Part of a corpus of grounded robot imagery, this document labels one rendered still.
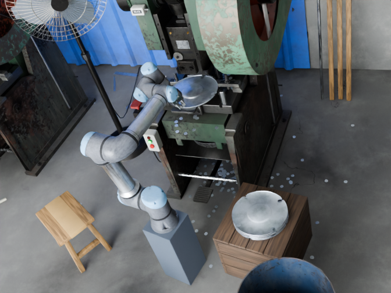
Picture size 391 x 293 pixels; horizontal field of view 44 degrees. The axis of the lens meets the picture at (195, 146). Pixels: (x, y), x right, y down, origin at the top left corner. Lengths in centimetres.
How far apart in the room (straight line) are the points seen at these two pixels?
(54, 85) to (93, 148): 198
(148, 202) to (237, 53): 83
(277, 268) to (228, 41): 105
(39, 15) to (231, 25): 138
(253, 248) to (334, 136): 125
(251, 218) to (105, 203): 127
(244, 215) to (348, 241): 65
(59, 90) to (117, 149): 205
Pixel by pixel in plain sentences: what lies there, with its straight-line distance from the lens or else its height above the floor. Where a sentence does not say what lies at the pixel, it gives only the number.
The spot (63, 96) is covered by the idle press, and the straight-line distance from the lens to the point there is 414.
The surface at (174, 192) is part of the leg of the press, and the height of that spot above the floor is 4.
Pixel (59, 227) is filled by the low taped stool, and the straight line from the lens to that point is 300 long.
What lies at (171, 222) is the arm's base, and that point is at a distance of 250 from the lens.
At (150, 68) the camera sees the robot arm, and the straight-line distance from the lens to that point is 240.
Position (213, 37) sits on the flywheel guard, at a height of 132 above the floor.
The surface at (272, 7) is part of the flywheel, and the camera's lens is 267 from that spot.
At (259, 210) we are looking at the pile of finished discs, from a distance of 256.
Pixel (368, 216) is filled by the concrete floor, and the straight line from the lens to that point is 299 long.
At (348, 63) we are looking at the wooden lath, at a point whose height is 31.
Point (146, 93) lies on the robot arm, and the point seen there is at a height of 106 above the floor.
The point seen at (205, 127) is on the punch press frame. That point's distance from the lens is 274.
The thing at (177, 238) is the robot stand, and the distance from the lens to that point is 255.
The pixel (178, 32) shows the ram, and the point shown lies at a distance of 259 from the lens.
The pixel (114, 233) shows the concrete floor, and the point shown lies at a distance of 325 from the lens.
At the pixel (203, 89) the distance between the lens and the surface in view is 274.
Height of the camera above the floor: 239
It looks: 42 degrees down
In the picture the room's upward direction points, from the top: 18 degrees counter-clockwise
